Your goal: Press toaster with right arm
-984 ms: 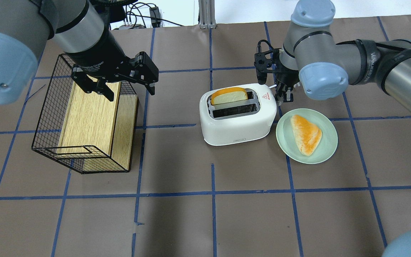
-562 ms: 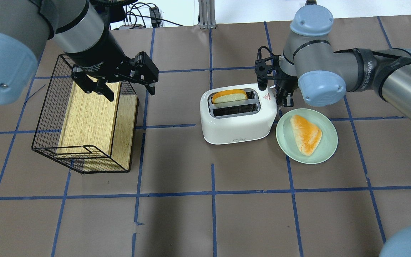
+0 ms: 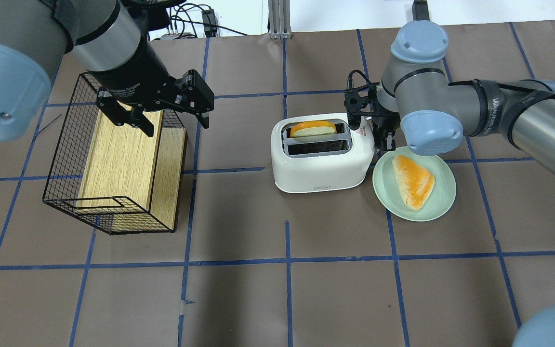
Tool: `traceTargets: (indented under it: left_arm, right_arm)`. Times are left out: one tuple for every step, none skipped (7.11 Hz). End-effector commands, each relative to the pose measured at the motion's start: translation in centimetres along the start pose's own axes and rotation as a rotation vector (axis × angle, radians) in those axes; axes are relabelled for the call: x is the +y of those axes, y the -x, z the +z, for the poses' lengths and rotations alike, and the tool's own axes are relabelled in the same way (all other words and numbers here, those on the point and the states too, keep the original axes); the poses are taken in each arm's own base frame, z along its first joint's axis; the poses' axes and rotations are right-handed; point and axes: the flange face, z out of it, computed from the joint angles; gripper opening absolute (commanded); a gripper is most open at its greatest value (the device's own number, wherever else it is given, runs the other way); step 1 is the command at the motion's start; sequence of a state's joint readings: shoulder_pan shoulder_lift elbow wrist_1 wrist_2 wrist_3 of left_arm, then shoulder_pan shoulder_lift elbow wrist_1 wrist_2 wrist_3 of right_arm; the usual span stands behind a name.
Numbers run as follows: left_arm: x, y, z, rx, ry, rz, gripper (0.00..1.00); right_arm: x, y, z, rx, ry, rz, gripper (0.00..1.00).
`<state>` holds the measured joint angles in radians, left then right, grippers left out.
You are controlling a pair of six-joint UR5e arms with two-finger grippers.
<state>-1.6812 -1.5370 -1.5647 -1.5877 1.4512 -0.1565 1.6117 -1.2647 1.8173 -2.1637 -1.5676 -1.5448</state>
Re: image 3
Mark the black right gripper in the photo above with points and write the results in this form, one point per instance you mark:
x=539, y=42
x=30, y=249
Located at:
x=384, y=130

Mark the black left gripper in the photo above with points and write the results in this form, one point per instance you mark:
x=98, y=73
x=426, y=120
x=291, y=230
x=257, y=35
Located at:
x=134, y=73

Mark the white two-slot toaster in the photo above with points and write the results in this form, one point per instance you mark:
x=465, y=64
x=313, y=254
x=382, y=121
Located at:
x=320, y=162

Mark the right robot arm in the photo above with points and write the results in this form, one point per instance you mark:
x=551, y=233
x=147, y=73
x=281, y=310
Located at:
x=507, y=298

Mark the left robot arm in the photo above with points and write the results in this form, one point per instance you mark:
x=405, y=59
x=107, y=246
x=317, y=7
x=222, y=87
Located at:
x=112, y=46

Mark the bread slice in toaster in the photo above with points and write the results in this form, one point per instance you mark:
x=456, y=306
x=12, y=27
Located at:
x=313, y=128

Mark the light green plate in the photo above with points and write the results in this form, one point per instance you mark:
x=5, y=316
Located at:
x=386, y=189

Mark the triangular toasted bread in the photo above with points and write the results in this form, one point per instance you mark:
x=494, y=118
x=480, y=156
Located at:
x=415, y=182

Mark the wooden box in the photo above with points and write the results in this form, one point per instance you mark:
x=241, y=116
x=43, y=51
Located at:
x=130, y=180

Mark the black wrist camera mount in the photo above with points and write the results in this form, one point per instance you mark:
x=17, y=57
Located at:
x=362, y=101

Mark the black wire basket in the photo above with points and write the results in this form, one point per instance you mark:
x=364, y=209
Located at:
x=66, y=172

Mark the aluminium frame post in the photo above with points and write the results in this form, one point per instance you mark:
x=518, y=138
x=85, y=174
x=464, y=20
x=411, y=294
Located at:
x=279, y=19

